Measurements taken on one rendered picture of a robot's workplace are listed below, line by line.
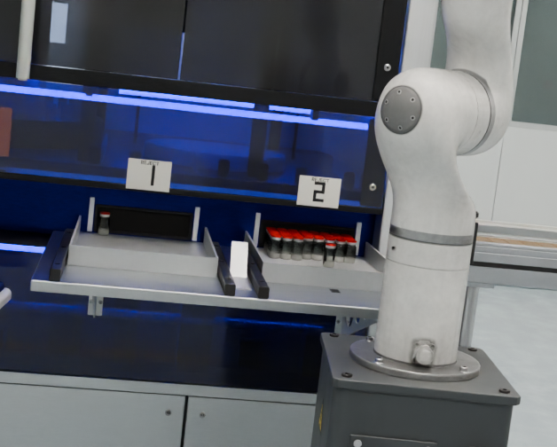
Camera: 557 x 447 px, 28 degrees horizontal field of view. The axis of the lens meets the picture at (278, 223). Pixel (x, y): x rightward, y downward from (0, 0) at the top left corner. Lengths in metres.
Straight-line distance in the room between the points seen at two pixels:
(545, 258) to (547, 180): 4.82
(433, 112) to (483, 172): 5.69
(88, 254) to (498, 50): 0.80
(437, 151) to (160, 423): 1.04
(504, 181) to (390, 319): 5.65
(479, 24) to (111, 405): 1.15
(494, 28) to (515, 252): 0.98
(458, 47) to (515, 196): 5.66
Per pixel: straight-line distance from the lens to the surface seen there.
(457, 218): 1.56
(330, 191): 2.23
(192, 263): 1.96
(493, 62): 1.60
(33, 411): 2.31
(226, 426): 2.32
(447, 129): 1.49
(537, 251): 2.49
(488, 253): 2.45
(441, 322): 1.58
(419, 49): 2.25
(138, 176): 2.20
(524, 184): 7.26
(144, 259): 1.96
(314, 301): 1.87
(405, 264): 1.56
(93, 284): 1.83
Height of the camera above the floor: 1.27
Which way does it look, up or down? 8 degrees down
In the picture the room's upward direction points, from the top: 7 degrees clockwise
